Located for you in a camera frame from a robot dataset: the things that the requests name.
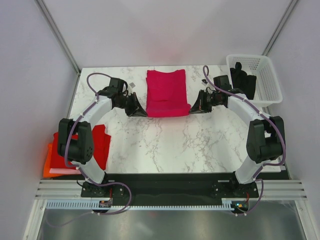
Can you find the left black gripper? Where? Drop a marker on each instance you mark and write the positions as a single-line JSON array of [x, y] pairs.
[[139, 112]]

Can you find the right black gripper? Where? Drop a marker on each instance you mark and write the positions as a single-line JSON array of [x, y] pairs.
[[196, 108]]

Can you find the magenta t shirt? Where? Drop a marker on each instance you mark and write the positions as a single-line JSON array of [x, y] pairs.
[[166, 94]]

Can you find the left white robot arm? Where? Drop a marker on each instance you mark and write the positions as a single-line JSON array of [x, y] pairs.
[[75, 136]]

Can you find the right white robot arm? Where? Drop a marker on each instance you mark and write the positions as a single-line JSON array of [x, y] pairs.
[[265, 144]]

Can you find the red folded t shirt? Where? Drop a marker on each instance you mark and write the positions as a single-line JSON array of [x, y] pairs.
[[101, 142]]

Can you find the black t shirt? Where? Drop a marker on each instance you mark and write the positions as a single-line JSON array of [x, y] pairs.
[[243, 81]]

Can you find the white plastic basket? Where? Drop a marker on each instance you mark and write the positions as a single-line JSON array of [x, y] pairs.
[[267, 88]]

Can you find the orange folded t shirt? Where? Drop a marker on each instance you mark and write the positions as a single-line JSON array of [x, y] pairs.
[[49, 172]]

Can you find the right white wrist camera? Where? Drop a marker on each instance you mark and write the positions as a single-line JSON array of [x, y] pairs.
[[204, 82]]

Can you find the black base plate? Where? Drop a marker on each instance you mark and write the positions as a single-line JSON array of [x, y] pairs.
[[121, 178]]

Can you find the white slotted cable duct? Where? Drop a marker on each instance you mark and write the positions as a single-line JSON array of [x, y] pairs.
[[115, 204]]

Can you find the aluminium frame rail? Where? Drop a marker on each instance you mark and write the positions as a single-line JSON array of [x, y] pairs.
[[217, 189]]

